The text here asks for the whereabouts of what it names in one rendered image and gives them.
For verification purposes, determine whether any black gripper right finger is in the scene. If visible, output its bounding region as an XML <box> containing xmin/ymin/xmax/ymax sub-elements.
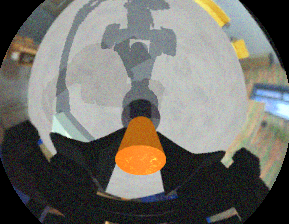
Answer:
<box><xmin>156</xmin><ymin>131</ymin><xmax>226</xmax><ymax>196</ymax></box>

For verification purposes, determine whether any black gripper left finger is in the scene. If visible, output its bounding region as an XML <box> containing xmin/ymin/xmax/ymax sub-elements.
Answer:
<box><xmin>48</xmin><ymin>127</ymin><xmax>127</xmax><ymax>192</ymax></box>

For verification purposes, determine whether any orange tapered knob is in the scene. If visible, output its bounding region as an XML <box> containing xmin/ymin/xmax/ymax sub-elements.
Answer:
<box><xmin>115</xmin><ymin>116</ymin><xmax>167</xmax><ymax>176</ymax></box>

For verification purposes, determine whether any dark grey round pedestal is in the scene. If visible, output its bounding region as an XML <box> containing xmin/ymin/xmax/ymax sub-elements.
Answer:
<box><xmin>121</xmin><ymin>99</ymin><xmax>160</xmax><ymax>128</ymax></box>

